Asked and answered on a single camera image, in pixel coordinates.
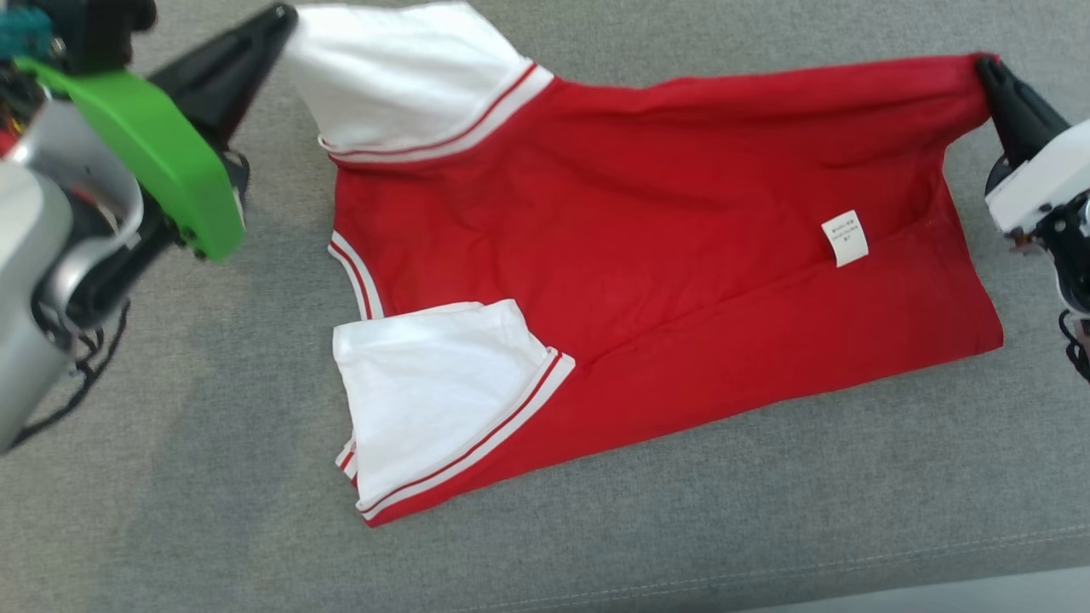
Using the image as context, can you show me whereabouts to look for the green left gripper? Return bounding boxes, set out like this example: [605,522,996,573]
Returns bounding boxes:
[15,3,300,262]

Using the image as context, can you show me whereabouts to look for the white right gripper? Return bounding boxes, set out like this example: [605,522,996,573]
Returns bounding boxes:
[976,54,1090,256]

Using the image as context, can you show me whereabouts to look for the red basketball jersey white sleeves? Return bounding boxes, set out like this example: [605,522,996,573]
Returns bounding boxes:
[284,2,1006,529]

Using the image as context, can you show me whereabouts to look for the grey fabric sofa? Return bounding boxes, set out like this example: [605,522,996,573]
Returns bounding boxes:
[0,0,1090,613]

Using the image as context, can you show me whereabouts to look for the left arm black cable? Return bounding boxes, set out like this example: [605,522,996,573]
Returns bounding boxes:
[0,7,130,450]

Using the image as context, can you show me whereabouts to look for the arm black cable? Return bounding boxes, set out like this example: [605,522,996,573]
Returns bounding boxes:
[0,7,130,450]
[1058,308,1090,386]

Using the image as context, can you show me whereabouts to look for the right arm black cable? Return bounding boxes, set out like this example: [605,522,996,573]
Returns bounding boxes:
[1058,308,1090,386]

